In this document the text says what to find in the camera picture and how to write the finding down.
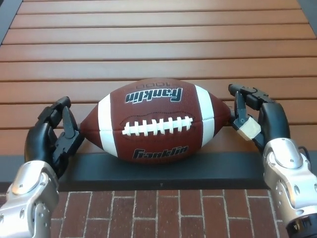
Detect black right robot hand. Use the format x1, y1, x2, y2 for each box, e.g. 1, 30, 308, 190
227, 83, 291, 154

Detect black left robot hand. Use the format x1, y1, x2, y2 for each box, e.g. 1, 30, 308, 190
24, 96, 86, 179

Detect brown Franklin football white laces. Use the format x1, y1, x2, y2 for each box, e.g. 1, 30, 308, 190
79, 78, 232, 165

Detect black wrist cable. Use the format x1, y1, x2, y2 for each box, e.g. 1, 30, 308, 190
298, 146, 312, 162

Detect wood slat table dark frame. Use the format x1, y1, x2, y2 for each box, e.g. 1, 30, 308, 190
0, 0, 317, 191

